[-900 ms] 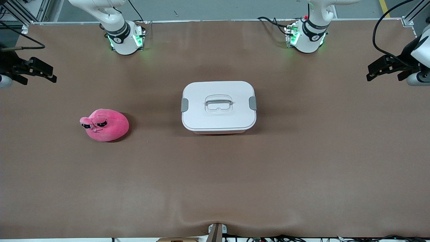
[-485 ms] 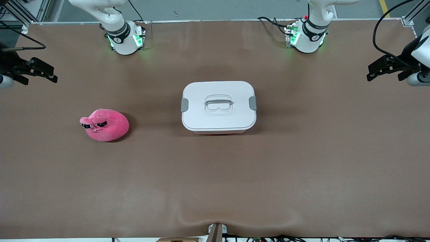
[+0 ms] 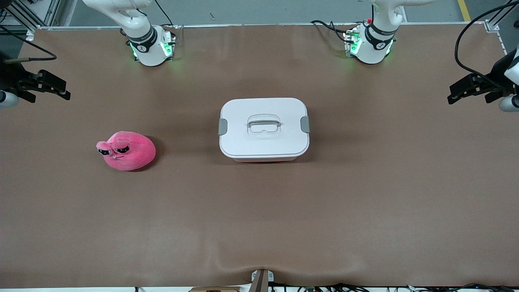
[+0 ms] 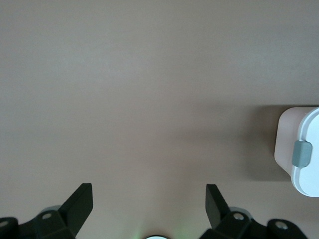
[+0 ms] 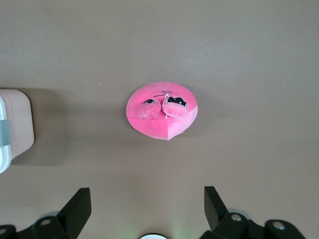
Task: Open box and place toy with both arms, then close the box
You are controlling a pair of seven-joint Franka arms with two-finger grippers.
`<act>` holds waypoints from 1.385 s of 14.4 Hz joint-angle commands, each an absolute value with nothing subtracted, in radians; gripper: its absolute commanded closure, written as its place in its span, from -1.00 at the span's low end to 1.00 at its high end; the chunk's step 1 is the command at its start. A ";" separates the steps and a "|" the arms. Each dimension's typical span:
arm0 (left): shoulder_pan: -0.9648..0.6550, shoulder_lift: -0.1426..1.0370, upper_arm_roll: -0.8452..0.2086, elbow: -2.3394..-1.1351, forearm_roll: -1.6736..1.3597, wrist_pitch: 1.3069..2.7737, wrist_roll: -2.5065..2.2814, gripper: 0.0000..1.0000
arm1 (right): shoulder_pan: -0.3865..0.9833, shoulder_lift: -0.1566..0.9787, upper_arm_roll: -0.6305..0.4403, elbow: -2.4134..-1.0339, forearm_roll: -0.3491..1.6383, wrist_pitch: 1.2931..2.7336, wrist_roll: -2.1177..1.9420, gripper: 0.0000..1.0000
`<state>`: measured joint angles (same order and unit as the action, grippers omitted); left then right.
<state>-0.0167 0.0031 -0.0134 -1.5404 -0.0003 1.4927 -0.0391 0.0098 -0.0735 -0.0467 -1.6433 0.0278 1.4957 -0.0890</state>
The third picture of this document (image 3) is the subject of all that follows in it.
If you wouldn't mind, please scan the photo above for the grey lid handle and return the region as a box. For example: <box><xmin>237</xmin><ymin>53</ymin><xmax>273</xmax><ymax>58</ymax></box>
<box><xmin>248</xmin><ymin>119</ymin><xmax>281</xmax><ymax>132</ymax></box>

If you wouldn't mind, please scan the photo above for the white storage box lid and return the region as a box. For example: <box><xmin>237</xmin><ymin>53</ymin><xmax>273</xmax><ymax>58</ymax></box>
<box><xmin>219</xmin><ymin>98</ymin><xmax>311</xmax><ymax>159</ymax></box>

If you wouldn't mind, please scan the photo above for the metal mount bracket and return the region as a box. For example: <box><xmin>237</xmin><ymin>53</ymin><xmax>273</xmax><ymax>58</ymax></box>
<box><xmin>250</xmin><ymin>269</ymin><xmax>275</xmax><ymax>292</ymax></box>

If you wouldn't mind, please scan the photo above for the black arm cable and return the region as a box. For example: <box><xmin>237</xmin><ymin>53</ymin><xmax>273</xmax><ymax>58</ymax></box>
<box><xmin>0</xmin><ymin>24</ymin><xmax>57</xmax><ymax>64</ymax></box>
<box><xmin>454</xmin><ymin>0</ymin><xmax>519</xmax><ymax>88</ymax></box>

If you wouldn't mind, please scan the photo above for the storage box base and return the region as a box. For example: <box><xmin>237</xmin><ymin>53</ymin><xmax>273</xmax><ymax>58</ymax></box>
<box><xmin>233</xmin><ymin>156</ymin><xmax>298</xmax><ymax>163</ymax></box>

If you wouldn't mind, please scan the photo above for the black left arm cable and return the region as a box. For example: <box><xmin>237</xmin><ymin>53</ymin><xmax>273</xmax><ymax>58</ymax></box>
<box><xmin>454</xmin><ymin>0</ymin><xmax>519</xmax><ymax>88</ymax></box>

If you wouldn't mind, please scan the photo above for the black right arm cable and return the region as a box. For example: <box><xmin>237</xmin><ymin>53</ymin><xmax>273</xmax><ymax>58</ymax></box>
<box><xmin>0</xmin><ymin>24</ymin><xmax>57</xmax><ymax>64</ymax></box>

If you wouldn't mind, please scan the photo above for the black base cable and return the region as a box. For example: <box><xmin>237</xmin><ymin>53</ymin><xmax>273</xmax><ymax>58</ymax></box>
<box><xmin>310</xmin><ymin>19</ymin><xmax>350</xmax><ymax>43</ymax></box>
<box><xmin>153</xmin><ymin>0</ymin><xmax>176</xmax><ymax>27</ymax></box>

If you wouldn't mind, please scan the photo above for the silver table edge rail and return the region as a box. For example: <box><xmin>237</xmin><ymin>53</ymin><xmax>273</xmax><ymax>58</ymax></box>
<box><xmin>39</xmin><ymin>21</ymin><xmax>487</xmax><ymax>31</ymax></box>

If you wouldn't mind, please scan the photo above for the pink plush toy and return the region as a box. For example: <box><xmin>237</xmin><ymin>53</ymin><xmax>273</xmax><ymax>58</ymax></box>
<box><xmin>96</xmin><ymin>131</ymin><xmax>157</xmax><ymax>172</ymax></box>

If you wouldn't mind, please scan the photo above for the aluminium frame post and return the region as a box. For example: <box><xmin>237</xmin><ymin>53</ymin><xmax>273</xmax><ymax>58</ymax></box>
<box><xmin>485</xmin><ymin>0</ymin><xmax>519</xmax><ymax>34</ymax></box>
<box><xmin>0</xmin><ymin>0</ymin><xmax>61</xmax><ymax>41</ymax></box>

